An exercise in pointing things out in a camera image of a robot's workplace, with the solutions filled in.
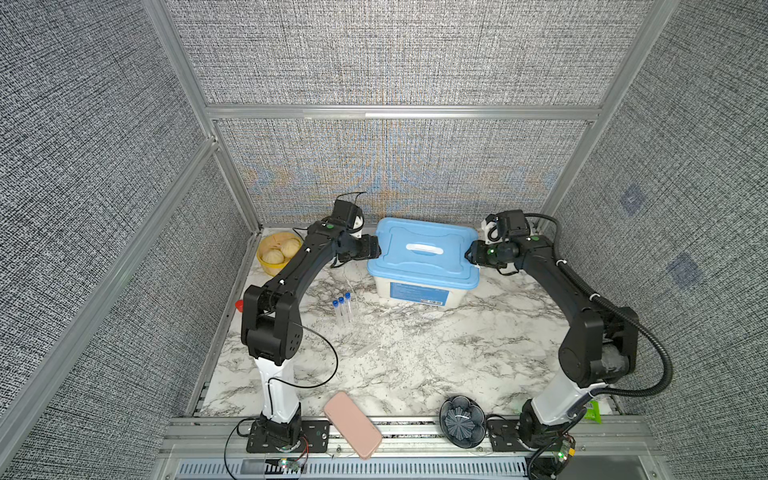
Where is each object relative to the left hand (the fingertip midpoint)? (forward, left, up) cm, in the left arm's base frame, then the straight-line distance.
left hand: (371, 252), depth 91 cm
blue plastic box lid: (-2, -16, +1) cm, 16 cm away
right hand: (-3, -31, 0) cm, 32 cm away
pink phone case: (-44, +5, -15) cm, 47 cm away
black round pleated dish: (-44, -21, -15) cm, 51 cm away
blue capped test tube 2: (-16, +9, -1) cm, 18 cm away
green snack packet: (-44, -56, -15) cm, 72 cm away
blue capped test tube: (-17, +10, -1) cm, 20 cm away
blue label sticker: (-11, -14, -8) cm, 19 cm away
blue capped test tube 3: (-15, +7, -3) cm, 17 cm away
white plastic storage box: (-13, -25, -5) cm, 28 cm away
